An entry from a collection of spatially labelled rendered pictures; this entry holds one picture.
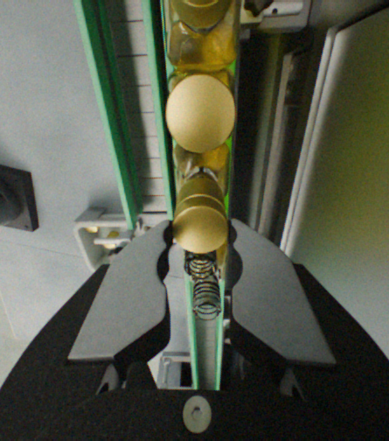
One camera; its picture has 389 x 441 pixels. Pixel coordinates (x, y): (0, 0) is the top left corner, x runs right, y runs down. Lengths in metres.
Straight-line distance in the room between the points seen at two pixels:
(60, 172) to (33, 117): 0.13
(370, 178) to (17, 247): 0.90
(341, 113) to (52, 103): 0.55
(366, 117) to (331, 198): 0.07
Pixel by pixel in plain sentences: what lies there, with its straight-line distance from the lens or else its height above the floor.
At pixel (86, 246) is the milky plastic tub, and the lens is 0.65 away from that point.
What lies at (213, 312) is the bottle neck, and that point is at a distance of 0.23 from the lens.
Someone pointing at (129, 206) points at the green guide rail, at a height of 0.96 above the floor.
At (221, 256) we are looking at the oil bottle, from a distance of 0.25.
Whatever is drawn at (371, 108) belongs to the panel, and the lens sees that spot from 0.22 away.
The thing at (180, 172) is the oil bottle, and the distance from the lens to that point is 0.19.
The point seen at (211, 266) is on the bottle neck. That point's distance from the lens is 0.18.
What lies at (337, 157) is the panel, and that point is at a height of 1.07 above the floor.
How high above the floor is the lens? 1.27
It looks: 59 degrees down
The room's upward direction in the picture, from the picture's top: 176 degrees counter-clockwise
